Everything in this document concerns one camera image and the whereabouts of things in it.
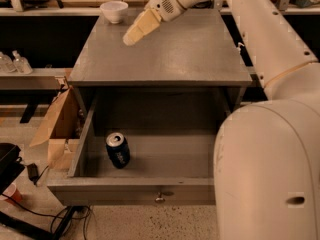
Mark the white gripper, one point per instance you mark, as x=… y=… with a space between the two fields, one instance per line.
x=165 y=3

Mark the blue pepsi can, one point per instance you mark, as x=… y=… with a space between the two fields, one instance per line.
x=118 y=149

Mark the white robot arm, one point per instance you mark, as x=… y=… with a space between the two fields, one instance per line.
x=266 y=154

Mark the open grey top drawer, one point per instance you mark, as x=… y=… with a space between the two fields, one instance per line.
x=171 y=139

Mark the metal drawer knob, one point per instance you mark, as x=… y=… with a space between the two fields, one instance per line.
x=160 y=198

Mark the white ceramic bowl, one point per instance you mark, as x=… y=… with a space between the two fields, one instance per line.
x=114 y=11

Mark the grey wooden cabinet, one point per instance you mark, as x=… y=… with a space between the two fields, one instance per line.
x=195 y=49

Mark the small white pump bottle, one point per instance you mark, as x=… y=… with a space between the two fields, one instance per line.
x=240 y=47

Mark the clear sanitizer bottle right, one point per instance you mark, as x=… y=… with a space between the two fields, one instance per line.
x=21 y=63

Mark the clear sanitizer bottle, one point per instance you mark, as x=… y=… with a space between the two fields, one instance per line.
x=21 y=63
x=6 y=64

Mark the brown cardboard box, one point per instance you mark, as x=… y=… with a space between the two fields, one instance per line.
x=57 y=129

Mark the clear sanitizer bottle left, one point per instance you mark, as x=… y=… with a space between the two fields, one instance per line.
x=6 y=64

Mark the black power adapter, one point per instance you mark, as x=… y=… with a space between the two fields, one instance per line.
x=33 y=173

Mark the black bin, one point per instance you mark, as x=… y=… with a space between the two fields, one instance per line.
x=10 y=164

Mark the red plastic cup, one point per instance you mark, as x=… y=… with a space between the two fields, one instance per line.
x=11 y=194

